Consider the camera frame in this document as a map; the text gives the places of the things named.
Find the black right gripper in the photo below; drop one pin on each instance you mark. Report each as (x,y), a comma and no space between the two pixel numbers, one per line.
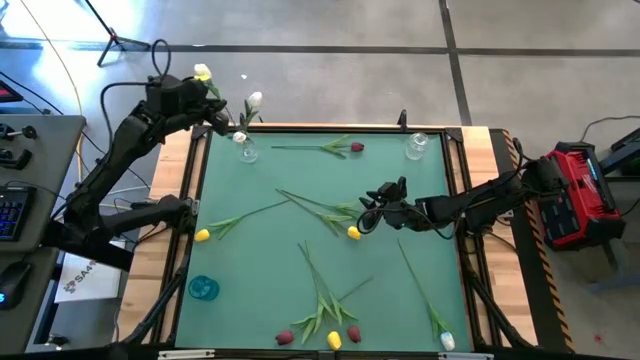
(400,212)

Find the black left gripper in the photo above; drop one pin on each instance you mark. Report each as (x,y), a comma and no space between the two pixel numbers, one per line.
(197,107)

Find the white artificial tulip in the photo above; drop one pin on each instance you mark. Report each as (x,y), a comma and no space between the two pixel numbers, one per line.
(202,70)
(447,341)
(255,100)
(239,136)

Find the green artificial flower stem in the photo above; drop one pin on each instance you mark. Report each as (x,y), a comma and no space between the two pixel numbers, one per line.
(354,334)

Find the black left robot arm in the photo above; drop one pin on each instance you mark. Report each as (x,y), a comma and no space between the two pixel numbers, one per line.
(115,150)

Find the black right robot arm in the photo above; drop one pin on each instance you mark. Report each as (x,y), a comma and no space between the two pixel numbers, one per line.
(480,202)

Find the round clear glass vase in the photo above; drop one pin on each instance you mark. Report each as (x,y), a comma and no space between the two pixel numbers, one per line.
(249,155)

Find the cut clear glass vase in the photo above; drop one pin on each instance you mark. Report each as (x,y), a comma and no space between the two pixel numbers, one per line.
(415,149)

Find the blue glass vase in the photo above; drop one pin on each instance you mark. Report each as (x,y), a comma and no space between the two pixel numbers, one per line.
(204,288)

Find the black table clamp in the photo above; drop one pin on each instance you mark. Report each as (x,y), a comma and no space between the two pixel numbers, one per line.
(402,120)

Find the black tripod stand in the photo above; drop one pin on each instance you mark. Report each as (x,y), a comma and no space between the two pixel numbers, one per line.
(114,38)

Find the black strip with hazard stripes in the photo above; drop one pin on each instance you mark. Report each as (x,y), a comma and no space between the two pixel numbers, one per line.
(525,260)

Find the grey desk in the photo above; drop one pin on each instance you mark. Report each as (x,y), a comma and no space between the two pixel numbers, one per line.
(50,150)

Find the black diagonal bar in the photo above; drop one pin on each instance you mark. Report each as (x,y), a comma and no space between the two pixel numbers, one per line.
(100,255)

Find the black knob device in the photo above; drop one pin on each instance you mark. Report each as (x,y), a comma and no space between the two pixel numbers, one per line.
(29,132)

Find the small black monitor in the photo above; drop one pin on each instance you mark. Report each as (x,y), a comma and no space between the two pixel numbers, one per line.
(9,92)

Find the white printed paper sheet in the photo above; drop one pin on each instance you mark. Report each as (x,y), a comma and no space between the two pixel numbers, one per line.
(90,287)

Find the red black tool case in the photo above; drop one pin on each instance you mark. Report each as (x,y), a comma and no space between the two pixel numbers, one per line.
(590,220)

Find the black backlit keyboard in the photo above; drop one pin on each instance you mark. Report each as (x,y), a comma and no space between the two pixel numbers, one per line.
(15,215)

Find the black blue equipment box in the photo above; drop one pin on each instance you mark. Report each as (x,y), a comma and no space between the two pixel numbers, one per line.
(625,155)

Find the black computer mouse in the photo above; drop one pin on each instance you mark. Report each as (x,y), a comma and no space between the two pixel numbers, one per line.
(14,282)

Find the black aluminium table frame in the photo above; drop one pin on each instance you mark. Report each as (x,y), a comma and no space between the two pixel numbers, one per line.
(454,134)

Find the white metal bracket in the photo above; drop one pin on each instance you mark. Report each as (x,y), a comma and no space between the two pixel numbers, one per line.
(465,356)
(185,354)

